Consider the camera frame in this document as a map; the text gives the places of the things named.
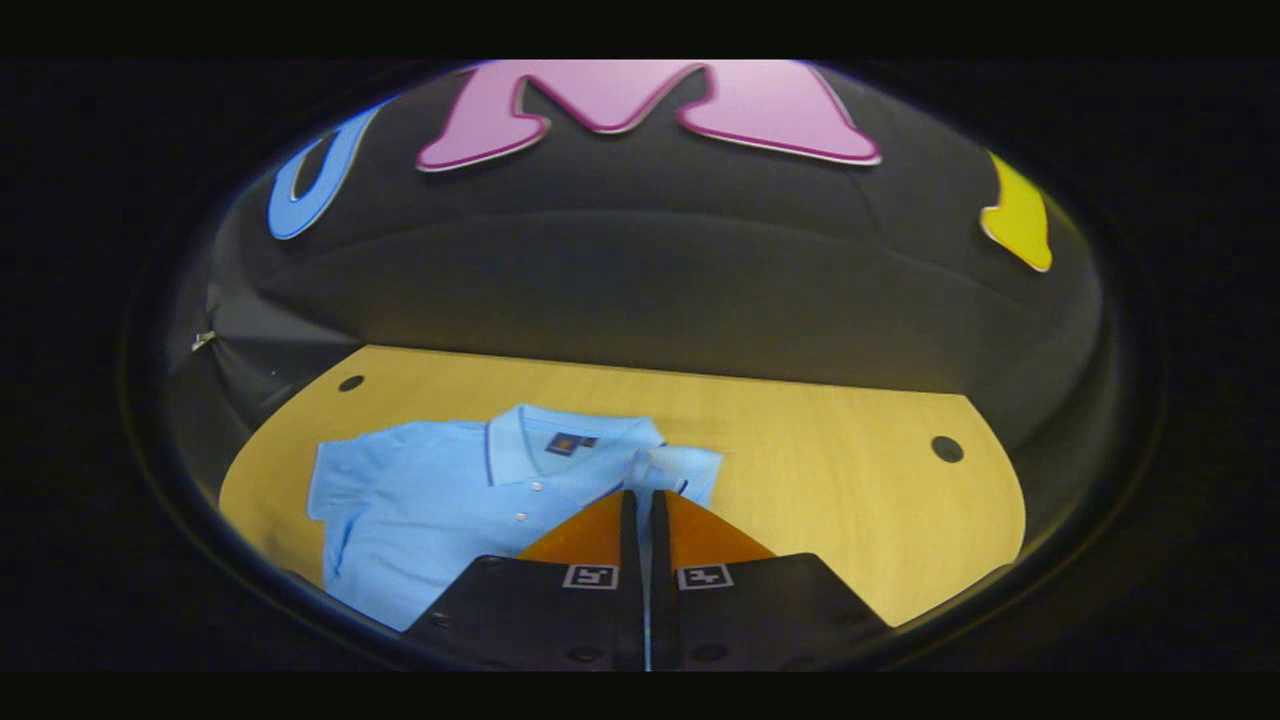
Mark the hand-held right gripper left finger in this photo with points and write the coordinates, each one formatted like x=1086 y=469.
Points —
x=628 y=540

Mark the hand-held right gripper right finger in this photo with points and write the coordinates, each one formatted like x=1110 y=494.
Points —
x=660 y=540

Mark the light blue T-shirt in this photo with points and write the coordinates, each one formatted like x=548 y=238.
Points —
x=430 y=500

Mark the black backdrop cloth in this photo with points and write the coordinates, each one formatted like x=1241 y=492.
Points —
x=640 y=260

